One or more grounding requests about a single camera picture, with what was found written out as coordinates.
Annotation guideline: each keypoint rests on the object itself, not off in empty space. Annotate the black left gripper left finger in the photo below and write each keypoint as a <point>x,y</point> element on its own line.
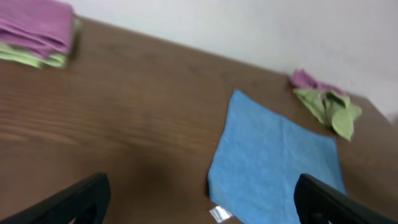
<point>83,202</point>

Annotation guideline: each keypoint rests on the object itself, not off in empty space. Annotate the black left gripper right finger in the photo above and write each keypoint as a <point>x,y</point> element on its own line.
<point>318,203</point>

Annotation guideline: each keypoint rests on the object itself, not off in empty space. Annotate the blue microfiber cloth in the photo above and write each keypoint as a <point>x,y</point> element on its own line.
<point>259,159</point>

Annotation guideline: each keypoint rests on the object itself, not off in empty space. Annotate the crumpled green cloth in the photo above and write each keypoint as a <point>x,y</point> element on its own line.
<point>331,109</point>

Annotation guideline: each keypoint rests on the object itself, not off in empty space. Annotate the crumpled purple cloth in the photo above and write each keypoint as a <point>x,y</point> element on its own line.
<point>301,79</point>

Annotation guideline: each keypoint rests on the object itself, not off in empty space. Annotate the folded green cloth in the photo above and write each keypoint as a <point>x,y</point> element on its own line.
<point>24,56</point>

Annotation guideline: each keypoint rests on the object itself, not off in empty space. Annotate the folded purple cloth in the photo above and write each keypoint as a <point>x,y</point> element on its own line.
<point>42,26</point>

